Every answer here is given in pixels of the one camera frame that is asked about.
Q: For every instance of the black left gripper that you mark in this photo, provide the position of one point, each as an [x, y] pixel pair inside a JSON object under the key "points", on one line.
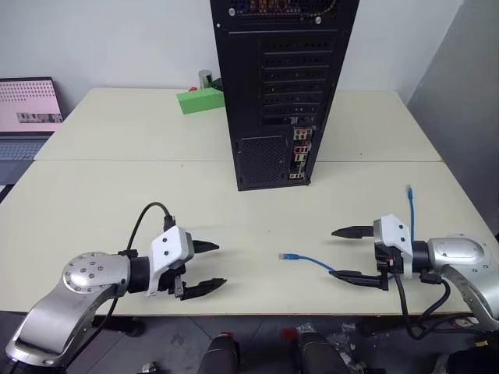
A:
{"points": [[175, 278]]}

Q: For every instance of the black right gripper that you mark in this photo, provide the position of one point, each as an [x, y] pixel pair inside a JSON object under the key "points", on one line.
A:
{"points": [[391, 263]]}

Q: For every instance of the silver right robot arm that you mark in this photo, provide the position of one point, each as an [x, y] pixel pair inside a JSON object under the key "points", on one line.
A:
{"points": [[456, 249]]}

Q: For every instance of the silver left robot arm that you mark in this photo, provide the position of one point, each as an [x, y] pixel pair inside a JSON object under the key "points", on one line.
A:
{"points": [[85, 272]]}

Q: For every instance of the dark rounded shape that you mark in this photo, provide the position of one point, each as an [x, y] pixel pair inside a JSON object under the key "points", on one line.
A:
{"points": [[319, 354], [222, 356]]}

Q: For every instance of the green rectangular box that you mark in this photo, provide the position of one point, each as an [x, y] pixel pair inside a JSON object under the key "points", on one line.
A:
{"points": [[200, 101]]}

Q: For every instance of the black computer tower case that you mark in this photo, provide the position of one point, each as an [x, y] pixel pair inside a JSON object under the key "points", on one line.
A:
{"points": [[284, 97]]}

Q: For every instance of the small black block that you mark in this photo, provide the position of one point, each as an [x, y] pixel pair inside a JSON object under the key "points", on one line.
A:
{"points": [[216, 83]]}

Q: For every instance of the silver metal cylinder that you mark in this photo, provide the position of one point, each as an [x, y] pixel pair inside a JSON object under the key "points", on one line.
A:
{"points": [[205, 80]]}

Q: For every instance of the grey laptop with pink screen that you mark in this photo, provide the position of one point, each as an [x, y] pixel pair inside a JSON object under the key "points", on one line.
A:
{"points": [[27, 105]]}

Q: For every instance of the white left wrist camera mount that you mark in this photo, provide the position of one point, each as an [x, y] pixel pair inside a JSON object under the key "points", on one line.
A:
{"points": [[169, 243]]}

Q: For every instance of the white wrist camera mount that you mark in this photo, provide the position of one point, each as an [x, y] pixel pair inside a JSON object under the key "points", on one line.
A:
{"points": [[395, 233], [169, 243]]}

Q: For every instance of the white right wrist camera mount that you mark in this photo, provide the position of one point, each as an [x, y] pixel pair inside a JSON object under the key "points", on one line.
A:
{"points": [[395, 233]]}

